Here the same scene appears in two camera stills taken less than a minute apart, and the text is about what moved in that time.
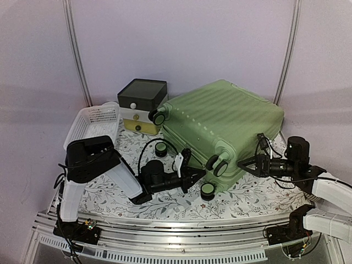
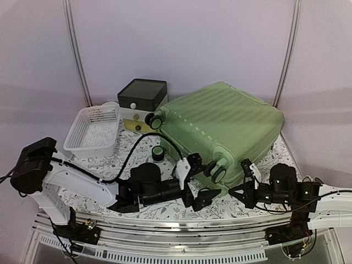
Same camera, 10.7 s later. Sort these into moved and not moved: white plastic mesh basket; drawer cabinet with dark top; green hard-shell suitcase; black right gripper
Moved: black right gripper
Not moved: white plastic mesh basket; drawer cabinet with dark top; green hard-shell suitcase
